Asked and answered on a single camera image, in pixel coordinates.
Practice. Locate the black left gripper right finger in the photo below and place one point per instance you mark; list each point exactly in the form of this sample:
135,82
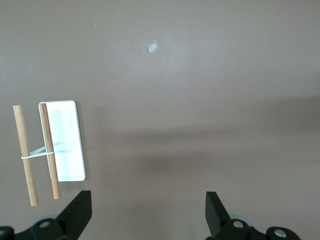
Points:
232,228

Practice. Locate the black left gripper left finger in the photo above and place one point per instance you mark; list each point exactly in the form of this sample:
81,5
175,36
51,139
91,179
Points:
62,225

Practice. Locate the white rack with wooden rods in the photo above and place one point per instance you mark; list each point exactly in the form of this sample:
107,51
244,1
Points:
65,130

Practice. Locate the clear tape piece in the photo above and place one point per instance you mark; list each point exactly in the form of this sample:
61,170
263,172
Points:
153,46

